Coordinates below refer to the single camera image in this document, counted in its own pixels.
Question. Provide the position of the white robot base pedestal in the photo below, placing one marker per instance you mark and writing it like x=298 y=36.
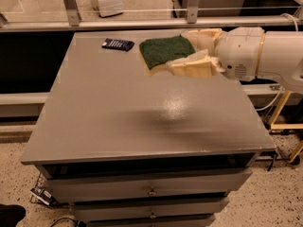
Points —
x=107 y=8

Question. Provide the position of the grey drawer cabinet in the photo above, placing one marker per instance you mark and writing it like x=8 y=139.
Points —
x=106 y=117

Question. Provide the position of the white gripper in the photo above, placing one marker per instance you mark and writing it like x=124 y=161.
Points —
x=240 y=52

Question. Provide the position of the grey drawer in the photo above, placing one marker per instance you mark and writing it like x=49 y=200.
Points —
x=148 y=186
x=180 y=221
x=154 y=208

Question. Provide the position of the middle grey drawer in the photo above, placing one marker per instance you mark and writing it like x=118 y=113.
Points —
x=154 y=208

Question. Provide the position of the green and yellow sponge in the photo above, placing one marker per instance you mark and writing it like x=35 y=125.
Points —
x=156 y=52

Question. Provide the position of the power strip on floor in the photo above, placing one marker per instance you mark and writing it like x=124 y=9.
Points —
x=42 y=195

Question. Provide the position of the black object bottom left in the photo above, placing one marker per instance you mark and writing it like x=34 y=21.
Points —
x=10 y=215

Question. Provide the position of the top grey drawer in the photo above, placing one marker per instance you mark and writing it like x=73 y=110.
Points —
x=148 y=186

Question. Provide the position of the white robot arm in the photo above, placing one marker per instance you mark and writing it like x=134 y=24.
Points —
x=280 y=59

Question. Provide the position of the metal guard rail frame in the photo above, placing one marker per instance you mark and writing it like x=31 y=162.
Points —
x=78 y=15

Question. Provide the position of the dark blue snack packet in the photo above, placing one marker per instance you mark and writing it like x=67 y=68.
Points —
x=121 y=45

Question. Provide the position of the bottom grey drawer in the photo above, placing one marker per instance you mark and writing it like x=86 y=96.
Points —
x=180 y=221

